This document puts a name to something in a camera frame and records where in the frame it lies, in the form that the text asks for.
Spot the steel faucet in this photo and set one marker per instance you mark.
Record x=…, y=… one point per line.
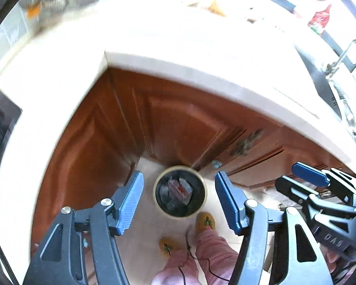
x=344, y=56

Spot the round black trash bin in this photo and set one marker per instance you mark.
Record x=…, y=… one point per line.
x=161, y=204

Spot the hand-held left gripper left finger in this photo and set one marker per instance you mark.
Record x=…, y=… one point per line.
x=130, y=202

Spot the person's left yellow slipper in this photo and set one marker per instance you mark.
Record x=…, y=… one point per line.
x=167, y=245

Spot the stainless steel sink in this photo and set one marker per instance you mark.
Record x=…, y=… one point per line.
x=323, y=77

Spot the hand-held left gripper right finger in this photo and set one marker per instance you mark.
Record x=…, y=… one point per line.
x=230, y=202

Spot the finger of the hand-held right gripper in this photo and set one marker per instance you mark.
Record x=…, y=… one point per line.
x=290, y=188
x=310, y=174

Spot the person legs pink trousers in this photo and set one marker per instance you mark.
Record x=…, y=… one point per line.
x=192, y=255

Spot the red spray bottle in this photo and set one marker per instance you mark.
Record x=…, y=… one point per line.
x=320, y=17

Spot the black gas stove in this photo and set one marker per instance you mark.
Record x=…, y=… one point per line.
x=0, y=142

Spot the person's right leg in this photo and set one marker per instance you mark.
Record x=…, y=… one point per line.
x=216, y=252

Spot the dark framed window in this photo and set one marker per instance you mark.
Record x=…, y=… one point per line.
x=353, y=20

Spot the person's right yellow slipper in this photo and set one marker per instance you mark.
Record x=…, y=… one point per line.
x=206, y=221

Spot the person's yellow slipper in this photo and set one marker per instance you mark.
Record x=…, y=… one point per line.
x=167, y=245
x=206, y=221

